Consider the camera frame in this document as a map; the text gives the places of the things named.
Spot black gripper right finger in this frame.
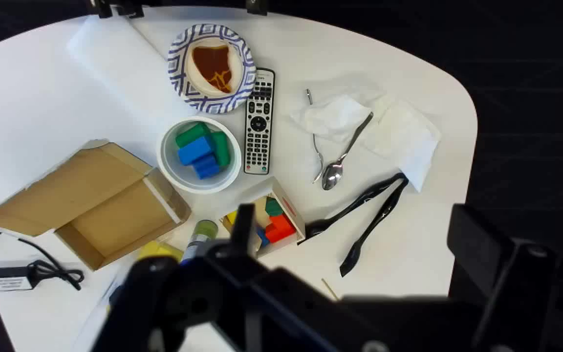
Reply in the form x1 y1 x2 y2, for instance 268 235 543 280
448 203 563 352

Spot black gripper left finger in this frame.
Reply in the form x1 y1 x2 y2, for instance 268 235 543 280
92 203 344 352

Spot cardboard box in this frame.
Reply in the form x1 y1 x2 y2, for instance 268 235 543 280
0 141 194 272

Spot small box of toy blocks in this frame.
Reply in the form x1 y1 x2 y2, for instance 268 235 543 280
219 192 307 256

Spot yellow toy piece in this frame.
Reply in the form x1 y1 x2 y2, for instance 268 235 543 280
135 241 186 264

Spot marker with green cap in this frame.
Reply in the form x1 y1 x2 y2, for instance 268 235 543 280
182 219 221 262

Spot red toy block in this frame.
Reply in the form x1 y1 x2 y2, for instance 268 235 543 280
264 215 297 245

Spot blue toy block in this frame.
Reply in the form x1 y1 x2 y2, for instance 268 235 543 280
192 155 223 180
176 135 215 166

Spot white bowl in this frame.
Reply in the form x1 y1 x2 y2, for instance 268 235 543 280
156 115 244 196

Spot green toy block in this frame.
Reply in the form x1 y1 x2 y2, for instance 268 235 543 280
209 131 233 168
174 121 211 149

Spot black plastic tongs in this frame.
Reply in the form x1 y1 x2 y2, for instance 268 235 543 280
338 176 411 278

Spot black power adapter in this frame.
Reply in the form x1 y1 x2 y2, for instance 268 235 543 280
0 262 35 293

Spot grey remote control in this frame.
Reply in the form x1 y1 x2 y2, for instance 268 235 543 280
240 67 278 176

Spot metal spoon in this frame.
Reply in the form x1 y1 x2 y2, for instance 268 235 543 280
319 112 375 192

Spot crumpled white napkin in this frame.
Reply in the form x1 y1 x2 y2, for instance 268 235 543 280
287 90 375 143

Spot brown toy steak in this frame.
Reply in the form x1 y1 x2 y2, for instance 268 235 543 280
192 45 237 94

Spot black adapter cable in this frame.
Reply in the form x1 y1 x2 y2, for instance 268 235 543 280
0 231 86 291

